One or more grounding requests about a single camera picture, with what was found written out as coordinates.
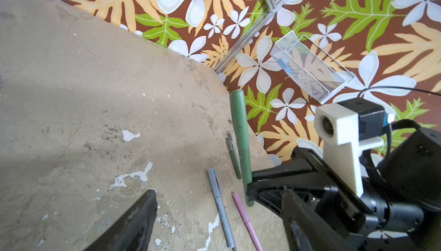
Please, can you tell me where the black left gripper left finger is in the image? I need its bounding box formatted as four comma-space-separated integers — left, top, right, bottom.
86, 190, 157, 251

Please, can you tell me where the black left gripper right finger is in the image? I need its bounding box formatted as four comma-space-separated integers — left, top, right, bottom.
281, 189, 355, 251

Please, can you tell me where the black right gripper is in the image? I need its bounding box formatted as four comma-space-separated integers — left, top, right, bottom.
246, 127, 441, 251

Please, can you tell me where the light green pen body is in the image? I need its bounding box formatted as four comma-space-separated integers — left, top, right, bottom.
226, 131, 242, 179

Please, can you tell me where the pink pen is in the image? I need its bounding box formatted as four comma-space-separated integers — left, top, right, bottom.
232, 192, 263, 251

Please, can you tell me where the dark green pen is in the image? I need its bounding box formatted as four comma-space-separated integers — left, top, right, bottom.
230, 89, 254, 207

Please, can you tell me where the grey blue pen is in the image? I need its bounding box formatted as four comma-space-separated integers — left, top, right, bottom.
207, 168, 235, 249

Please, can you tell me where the white mesh basket right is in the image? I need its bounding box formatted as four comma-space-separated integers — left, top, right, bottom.
270, 31, 355, 105

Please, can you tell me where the right aluminium corner post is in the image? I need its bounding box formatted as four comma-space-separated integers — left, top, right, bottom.
214, 0, 288, 74

